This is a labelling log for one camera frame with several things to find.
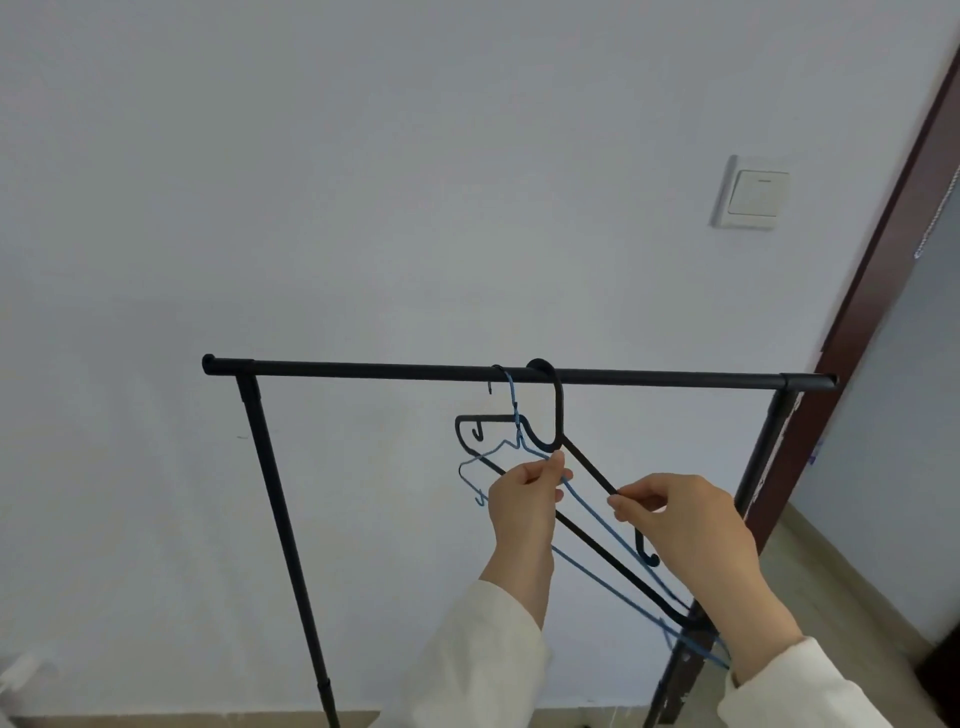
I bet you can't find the person's right hand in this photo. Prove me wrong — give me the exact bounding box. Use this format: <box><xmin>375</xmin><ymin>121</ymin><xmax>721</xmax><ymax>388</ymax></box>
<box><xmin>605</xmin><ymin>472</ymin><xmax>766</xmax><ymax>605</ymax></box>

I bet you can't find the person's left hand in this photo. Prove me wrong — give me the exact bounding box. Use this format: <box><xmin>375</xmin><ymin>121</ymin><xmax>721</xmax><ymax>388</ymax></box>
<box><xmin>487</xmin><ymin>449</ymin><xmax>575</xmax><ymax>583</ymax></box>

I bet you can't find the blue wire hanger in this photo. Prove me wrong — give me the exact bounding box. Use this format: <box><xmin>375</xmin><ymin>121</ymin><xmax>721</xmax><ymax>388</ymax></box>
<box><xmin>457</xmin><ymin>365</ymin><xmax>733</xmax><ymax>671</ymax></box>

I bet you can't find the black plastic hanger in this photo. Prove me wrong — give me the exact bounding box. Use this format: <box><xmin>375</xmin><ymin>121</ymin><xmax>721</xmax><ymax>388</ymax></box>
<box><xmin>455</xmin><ymin>358</ymin><xmax>718</xmax><ymax>631</ymax></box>

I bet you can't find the black metal clothes rack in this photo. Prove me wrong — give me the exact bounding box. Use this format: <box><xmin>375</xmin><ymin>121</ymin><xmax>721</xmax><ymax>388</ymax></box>
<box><xmin>200</xmin><ymin>353</ymin><xmax>838</xmax><ymax>728</ymax></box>

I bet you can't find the person's left forearm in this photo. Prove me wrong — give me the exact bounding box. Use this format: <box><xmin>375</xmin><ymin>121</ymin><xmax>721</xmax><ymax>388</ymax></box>
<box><xmin>389</xmin><ymin>554</ymin><xmax>556</xmax><ymax>728</ymax></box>

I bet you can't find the person's right forearm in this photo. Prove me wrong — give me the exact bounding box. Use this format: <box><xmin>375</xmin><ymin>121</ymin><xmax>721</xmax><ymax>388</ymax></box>
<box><xmin>693</xmin><ymin>558</ymin><xmax>894</xmax><ymax>728</ymax></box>

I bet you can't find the dark brown door frame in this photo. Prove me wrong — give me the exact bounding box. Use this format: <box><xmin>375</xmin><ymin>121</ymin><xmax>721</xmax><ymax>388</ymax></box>
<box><xmin>659</xmin><ymin>46</ymin><xmax>960</xmax><ymax>721</ymax></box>

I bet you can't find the white wall light switch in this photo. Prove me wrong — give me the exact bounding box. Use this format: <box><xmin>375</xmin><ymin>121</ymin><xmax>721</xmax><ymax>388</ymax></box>
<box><xmin>710</xmin><ymin>155</ymin><xmax>793</xmax><ymax>232</ymax></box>

